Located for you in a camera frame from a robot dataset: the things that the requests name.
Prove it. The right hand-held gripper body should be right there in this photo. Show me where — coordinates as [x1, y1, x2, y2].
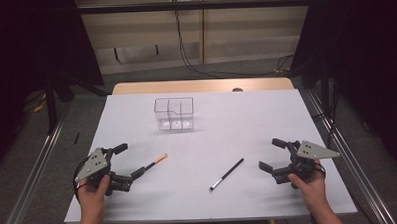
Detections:
[271, 138, 342, 191]

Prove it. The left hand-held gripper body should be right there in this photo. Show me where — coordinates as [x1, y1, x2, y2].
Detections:
[73, 145, 134, 198]

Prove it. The orange-tipped black makeup brush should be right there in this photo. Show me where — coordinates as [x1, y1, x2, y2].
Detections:
[143, 152, 170, 172]

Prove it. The white-tipped black makeup brush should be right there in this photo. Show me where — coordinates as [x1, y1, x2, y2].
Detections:
[207, 157, 246, 193]

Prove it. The clear plastic organizer box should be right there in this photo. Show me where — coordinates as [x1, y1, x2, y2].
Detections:
[153, 96, 195, 134]

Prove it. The person's left hand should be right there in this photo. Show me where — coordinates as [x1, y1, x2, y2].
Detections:
[76, 174, 113, 224]

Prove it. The person's right hand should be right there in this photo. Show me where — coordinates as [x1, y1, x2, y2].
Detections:
[286, 161, 329, 214]

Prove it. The black metal stand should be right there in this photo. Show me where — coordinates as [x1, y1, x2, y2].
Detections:
[42, 71, 60, 135]

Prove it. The yellow floor item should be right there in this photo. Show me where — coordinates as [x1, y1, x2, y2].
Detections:
[32, 99, 48, 114]

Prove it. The black curtain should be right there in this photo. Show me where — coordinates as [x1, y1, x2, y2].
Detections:
[286, 0, 397, 182]
[0, 0, 109, 182]

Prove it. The black horizontal bar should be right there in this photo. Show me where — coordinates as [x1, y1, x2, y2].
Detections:
[77, 0, 315, 16]

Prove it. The right hand-held gripper cable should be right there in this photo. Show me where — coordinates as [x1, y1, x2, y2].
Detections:
[313, 162, 327, 182]

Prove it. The hand-held gripper cable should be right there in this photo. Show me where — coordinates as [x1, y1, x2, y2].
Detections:
[313, 162, 327, 182]
[71, 155, 93, 204]

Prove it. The left hand-held gripper cable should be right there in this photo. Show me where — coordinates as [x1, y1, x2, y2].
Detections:
[71, 155, 93, 204]

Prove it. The aluminium floor rail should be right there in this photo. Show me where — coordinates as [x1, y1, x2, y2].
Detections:
[305, 84, 397, 224]
[0, 107, 75, 224]

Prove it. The black wall cable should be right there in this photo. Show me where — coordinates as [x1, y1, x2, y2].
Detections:
[173, 5, 296, 81]

